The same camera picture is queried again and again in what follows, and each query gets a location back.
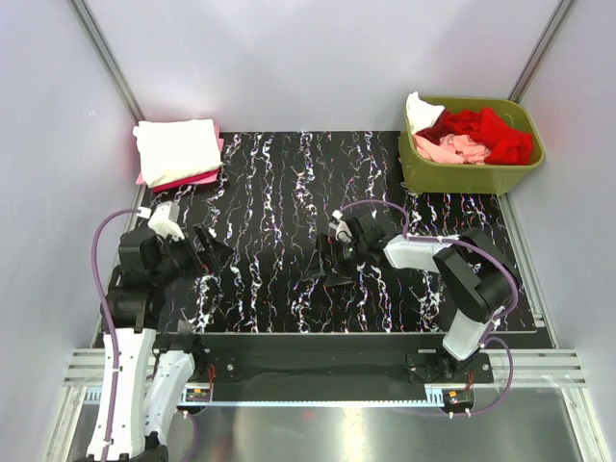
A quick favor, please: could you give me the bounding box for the black marbled table mat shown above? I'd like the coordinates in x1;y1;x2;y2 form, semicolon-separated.
134;131;515;338

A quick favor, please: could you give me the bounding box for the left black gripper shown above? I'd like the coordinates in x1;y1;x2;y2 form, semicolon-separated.
152;222;234;286

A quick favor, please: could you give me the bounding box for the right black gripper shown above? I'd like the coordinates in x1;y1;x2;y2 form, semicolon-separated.
302;233;368;288

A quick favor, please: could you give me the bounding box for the aluminium frame rail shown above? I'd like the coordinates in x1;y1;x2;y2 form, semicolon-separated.
63;348;589;389

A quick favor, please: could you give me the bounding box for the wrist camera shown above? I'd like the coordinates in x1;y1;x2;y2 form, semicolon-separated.
329;210;375;244
147;201;185;242

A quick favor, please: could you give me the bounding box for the light pink t shirt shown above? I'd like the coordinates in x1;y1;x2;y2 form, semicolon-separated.
413;134;491;165

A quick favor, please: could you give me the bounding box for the folded white t shirt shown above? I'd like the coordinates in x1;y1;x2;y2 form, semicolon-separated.
133;119;222;189

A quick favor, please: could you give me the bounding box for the white cloth in bin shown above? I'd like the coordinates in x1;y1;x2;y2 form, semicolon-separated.
405;91;445;135

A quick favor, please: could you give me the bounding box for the olive green plastic bin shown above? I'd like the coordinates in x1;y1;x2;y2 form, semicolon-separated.
399;91;545;195

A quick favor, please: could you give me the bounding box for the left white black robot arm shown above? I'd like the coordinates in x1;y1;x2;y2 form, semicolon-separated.
85;226;233;461

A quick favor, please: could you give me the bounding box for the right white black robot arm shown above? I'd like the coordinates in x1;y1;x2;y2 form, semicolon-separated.
303;211;521;382

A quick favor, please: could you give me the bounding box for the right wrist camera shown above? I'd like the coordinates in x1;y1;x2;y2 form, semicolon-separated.
329;210;375;244

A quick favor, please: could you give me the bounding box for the red t shirt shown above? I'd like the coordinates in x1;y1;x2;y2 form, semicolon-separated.
415;108;533;166

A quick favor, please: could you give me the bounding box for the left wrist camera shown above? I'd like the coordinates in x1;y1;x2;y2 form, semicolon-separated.
147;201;185;242

